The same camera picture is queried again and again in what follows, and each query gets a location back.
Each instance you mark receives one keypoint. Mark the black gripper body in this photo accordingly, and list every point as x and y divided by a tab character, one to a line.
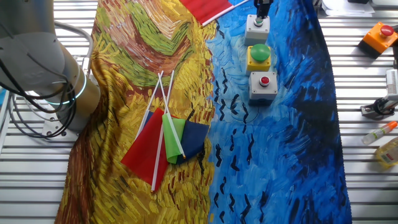
263	2

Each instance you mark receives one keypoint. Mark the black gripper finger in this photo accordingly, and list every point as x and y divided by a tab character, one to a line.
266	11
259	14

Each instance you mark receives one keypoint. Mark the grey box green button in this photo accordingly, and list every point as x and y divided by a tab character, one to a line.
253	32

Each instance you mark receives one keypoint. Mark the yellow box green mushroom button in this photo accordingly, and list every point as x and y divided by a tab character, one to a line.
259	62

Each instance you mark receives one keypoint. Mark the grey box red button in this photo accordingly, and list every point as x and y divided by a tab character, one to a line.
262	91

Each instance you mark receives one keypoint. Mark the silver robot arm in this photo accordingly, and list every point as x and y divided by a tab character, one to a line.
31	62

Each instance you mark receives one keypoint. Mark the large red flag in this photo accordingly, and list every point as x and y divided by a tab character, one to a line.
205	7

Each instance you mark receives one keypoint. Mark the white paper stack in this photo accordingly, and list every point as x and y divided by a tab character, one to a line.
348	9

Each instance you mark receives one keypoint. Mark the orange emergency stop box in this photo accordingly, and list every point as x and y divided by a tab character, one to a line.
376	40

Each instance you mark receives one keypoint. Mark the painted wheat field cloth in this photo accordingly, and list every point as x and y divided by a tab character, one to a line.
264	155

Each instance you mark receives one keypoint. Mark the small blue flag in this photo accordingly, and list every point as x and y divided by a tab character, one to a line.
194	140

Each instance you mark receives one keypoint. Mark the small green flag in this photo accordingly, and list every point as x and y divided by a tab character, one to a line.
171	140

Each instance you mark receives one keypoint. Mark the small red flag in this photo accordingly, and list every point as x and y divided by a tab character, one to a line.
143	155

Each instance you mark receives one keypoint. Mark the clear bottle yellow liquid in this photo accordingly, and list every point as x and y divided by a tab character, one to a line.
388	154

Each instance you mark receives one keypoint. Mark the silver ribbed camera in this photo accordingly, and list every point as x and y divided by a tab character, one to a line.
392	82

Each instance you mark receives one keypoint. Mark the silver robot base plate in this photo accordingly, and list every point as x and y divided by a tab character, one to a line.
53	132

